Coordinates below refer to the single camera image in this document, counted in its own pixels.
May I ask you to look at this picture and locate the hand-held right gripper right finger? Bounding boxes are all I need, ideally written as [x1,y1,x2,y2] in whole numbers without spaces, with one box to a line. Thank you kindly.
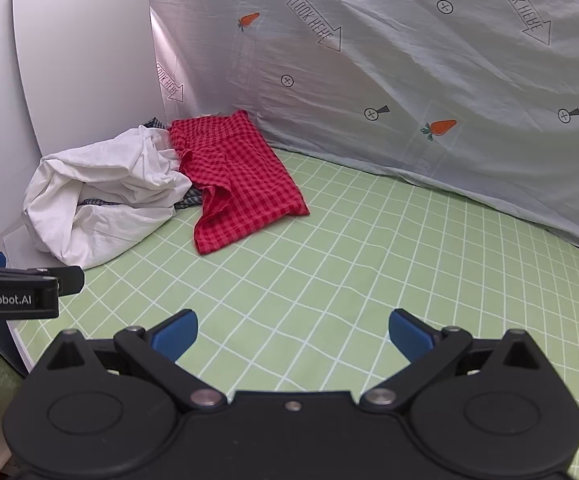
[359,308,557,413]

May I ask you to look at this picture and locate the red checked shorts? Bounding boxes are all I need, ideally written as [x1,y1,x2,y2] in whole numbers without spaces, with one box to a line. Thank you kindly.
[168,110,311,256]

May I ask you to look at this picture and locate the grey carrot print sheet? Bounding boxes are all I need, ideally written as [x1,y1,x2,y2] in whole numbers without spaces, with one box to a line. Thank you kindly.
[146,0,579,264]

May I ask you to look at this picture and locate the white rounded board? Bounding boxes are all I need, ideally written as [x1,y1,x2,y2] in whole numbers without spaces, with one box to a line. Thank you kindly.
[12,0,164,162]

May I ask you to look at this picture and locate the blue plaid garment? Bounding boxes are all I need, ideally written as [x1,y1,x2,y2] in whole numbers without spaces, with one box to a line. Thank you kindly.
[78,116,203,211]

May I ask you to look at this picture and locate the green checked bed sheet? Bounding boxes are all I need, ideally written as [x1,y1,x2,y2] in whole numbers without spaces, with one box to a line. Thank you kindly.
[16,146,579,480]

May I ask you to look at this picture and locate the white cloth garment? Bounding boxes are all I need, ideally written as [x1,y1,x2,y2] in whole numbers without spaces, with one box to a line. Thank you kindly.
[22,125,194,270]

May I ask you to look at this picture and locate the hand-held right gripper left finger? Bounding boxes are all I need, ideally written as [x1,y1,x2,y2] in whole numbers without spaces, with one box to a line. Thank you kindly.
[36,309,229,413]

